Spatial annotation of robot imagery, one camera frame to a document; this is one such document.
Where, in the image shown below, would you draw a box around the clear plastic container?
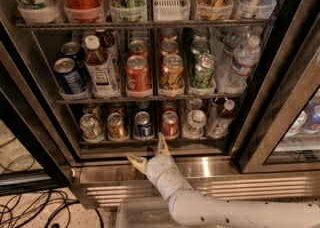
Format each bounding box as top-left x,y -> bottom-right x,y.
116,197 -> 179,228

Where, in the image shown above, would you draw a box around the blue pepsi can middle shelf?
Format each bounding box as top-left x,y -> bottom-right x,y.
53,57 -> 86,95

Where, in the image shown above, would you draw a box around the red coke can bottom shelf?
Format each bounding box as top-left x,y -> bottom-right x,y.
161,111 -> 179,139

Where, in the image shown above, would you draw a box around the tea bottle bottom shelf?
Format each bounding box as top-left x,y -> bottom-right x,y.
206,100 -> 235,139

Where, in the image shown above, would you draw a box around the steel fridge bottom grille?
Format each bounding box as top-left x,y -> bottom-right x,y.
71,157 -> 320,208

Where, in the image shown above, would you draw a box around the rear pepsi can middle shelf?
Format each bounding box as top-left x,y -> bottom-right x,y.
61,41 -> 85,68

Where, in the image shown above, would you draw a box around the red coke can shelf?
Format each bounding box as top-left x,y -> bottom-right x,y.
161,111 -> 179,139
126,55 -> 151,92

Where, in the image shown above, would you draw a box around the clear water bottle bottom shelf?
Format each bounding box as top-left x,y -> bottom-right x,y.
182,110 -> 206,139

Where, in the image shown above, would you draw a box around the blue pepsi can bottom shelf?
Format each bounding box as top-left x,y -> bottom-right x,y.
134,111 -> 153,138

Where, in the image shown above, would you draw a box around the blue pepsi can behind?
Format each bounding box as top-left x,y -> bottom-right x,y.
136,101 -> 151,113

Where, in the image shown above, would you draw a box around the rear gold can middle shelf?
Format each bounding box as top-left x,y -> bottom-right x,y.
159,40 -> 179,58

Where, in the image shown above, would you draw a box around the rear green can middle shelf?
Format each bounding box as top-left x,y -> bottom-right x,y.
190,39 -> 211,59

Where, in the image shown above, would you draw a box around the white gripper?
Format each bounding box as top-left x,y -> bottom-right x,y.
127,132 -> 191,200

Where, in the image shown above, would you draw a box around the orange can bottom shelf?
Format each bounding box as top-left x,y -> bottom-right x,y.
107,113 -> 127,139

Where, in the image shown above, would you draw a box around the tea bottle white cap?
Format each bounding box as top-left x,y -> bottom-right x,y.
85,35 -> 119,99

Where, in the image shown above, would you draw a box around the green white can bottom shelf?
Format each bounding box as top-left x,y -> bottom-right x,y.
80,114 -> 103,141

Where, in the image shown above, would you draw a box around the water bottle middle shelf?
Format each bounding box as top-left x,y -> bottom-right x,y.
224,35 -> 261,92

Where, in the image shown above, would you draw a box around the fridge glass door right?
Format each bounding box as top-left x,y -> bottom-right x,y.
229,0 -> 320,174

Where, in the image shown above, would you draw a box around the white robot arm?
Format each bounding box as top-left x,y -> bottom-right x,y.
127,134 -> 320,228

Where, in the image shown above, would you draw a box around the black floor cables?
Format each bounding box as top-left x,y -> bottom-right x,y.
0,136 -> 105,228

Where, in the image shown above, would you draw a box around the red coke can middle shelf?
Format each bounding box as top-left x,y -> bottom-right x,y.
126,55 -> 151,92

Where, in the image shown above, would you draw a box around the blue pepsi can shelf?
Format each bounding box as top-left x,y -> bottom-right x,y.
53,57 -> 86,95
134,111 -> 153,138

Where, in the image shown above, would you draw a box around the rear coke can middle shelf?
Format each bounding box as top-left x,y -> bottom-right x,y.
128,39 -> 149,59

